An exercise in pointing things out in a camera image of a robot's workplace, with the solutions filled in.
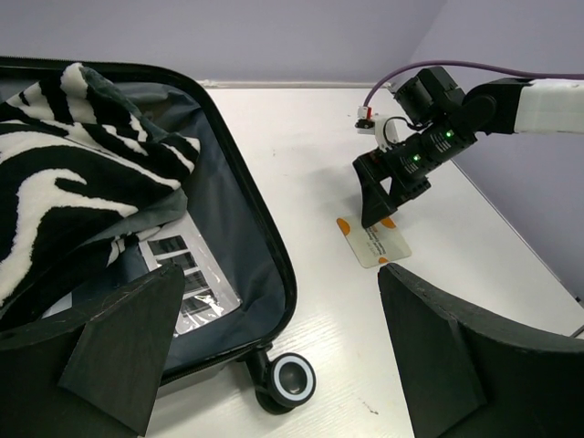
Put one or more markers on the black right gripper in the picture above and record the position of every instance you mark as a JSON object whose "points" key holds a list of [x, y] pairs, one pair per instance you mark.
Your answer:
{"points": [[399, 176]]}

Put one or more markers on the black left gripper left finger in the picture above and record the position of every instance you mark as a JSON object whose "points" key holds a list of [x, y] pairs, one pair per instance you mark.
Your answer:
{"points": [[93, 370]]}

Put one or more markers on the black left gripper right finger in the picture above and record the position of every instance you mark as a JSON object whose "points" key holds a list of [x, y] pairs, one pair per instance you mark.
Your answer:
{"points": [[468, 372]]}

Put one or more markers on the white orange eyelid paste packet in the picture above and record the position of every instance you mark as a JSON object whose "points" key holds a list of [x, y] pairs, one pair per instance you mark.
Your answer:
{"points": [[377, 245]]}

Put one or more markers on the zebra striped towel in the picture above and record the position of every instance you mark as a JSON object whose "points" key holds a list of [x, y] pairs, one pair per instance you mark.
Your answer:
{"points": [[84, 175]]}

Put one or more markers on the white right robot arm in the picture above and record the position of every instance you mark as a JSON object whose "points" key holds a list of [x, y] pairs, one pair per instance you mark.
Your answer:
{"points": [[445, 121]]}

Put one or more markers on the silver packet with black strips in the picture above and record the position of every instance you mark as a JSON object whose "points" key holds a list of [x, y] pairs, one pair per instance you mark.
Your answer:
{"points": [[207, 294]]}

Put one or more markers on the black hard-shell suitcase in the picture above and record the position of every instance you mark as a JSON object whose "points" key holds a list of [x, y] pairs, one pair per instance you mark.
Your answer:
{"points": [[231, 215]]}

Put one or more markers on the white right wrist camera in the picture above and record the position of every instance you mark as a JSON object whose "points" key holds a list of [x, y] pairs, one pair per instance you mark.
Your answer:
{"points": [[381, 127]]}

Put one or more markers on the aluminium table edge rail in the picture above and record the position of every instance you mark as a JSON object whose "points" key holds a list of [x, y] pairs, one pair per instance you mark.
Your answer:
{"points": [[224, 84]]}

